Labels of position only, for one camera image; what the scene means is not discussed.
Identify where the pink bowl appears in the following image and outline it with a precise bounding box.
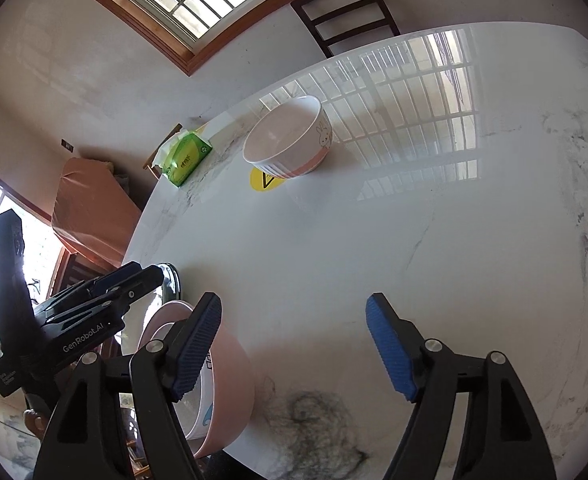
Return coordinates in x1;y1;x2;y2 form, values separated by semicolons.
136;299;256;460

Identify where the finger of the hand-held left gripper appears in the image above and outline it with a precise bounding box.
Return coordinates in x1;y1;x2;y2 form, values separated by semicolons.
34;266;165;331
49;261;145;306

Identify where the wood framed side window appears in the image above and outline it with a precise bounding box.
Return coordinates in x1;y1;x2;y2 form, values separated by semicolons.
0;162;70;361

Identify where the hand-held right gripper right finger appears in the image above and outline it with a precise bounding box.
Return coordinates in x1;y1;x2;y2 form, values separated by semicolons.
365;292;557;480

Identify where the large white bowl blue base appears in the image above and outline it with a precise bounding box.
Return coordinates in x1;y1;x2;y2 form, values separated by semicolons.
146;320;216;441

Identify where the dark rimmed plate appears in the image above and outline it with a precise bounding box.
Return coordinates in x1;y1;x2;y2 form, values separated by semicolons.
154;262;183;307

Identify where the yellow round sticker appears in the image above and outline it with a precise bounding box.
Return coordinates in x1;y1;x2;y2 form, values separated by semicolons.
248;167;285;193

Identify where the brown covered box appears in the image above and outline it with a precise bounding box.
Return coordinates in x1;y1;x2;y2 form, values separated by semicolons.
51;156;142;268

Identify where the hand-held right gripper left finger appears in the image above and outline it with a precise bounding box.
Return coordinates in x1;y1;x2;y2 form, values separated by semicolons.
33;291;223;480

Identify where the green tissue pack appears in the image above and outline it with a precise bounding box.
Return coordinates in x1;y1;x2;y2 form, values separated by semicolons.
156;127;214;188

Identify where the wood framed barred window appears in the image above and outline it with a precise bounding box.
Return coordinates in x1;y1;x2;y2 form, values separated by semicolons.
46;0;355;76

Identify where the white rabbit bowl orange base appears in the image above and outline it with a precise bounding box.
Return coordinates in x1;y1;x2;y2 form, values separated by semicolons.
242;95;334;180

